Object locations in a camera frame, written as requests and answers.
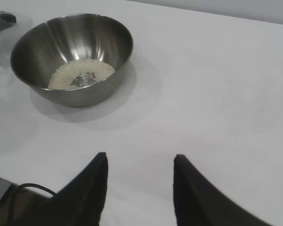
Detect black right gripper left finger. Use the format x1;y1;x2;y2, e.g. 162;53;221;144
33;152;108;226

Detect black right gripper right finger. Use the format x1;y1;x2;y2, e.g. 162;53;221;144
173;154;283;226

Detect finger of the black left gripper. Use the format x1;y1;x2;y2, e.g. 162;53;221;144
0;14;17;29

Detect stainless steel mixing bowl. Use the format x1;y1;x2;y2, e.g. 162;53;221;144
10;13;134;108

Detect white rice grains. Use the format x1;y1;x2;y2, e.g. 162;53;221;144
48;58;116;90

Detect white tablecloth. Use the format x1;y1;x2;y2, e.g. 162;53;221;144
0;0;283;226

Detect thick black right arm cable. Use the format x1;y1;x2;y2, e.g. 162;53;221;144
12;183;58;199

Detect silver metal table frame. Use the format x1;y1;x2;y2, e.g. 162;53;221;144
0;174;10;210

